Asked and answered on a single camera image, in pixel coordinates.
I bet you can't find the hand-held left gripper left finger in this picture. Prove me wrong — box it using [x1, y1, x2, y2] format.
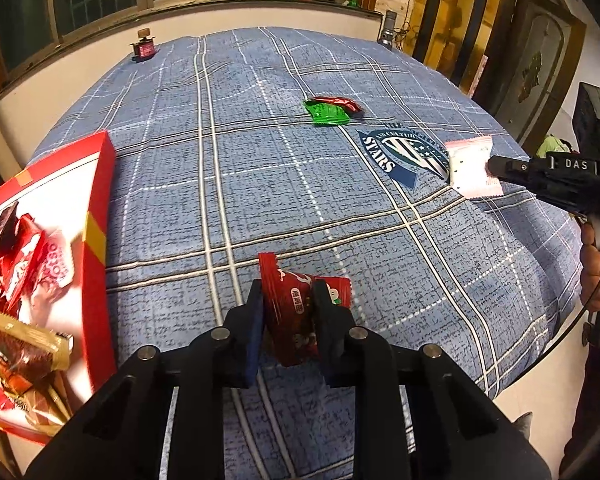
[25, 280, 267, 480]

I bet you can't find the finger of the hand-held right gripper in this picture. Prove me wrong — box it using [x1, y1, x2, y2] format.
[486, 155, 552, 180]
[495, 175, 589, 219]

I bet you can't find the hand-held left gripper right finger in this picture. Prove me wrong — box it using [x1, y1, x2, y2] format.
[311, 280, 551, 480]

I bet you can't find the plain red snack packet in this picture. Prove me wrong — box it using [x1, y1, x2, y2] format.
[257, 252, 354, 367]

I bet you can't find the red cardboard box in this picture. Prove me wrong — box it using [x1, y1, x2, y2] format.
[0, 131, 119, 447]

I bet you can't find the pink white snack packet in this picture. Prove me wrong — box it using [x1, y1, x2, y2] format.
[30, 229, 79, 317]

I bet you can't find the brown gold snack packet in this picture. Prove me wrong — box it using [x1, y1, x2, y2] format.
[0, 307, 74, 377]

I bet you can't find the red white printed snack packet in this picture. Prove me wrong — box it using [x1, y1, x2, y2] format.
[1, 214, 47, 312]

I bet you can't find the black white snack packet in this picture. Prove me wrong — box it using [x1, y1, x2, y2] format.
[0, 202, 22, 257]

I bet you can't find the person's right hand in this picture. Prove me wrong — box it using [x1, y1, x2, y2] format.
[579, 219, 600, 314]

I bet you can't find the crumpled green fabric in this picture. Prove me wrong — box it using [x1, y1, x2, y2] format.
[536, 134, 572, 159]

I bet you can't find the dark wooden door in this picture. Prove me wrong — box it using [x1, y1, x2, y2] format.
[495, 0, 589, 152]

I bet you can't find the pink patterned strip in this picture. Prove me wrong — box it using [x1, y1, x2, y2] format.
[467, 55, 489, 99]

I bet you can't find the blue plaid bed sheet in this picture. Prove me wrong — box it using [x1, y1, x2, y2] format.
[27, 27, 584, 480]

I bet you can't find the gold black striped panel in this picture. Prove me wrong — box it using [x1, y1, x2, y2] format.
[410, 0, 522, 92]

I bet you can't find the grey metal bottle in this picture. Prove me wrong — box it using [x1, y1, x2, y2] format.
[377, 9, 399, 52]

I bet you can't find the small shiny red snack packet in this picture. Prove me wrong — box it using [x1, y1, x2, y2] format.
[310, 95, 364, 114]

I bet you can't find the green snack packet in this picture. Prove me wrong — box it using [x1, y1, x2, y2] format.
[302, 100, 352, 125]

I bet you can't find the small red black device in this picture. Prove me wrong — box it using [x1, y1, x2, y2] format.
[132, 29, 159, 64]

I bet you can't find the black cable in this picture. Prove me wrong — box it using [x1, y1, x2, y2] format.
[522, 240, 600, 386]

